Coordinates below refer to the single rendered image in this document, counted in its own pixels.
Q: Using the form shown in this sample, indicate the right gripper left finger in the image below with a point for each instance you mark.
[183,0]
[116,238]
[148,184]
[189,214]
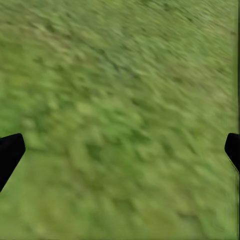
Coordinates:
[12,148]

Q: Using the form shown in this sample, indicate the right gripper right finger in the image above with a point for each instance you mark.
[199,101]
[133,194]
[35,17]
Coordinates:
[232,148]

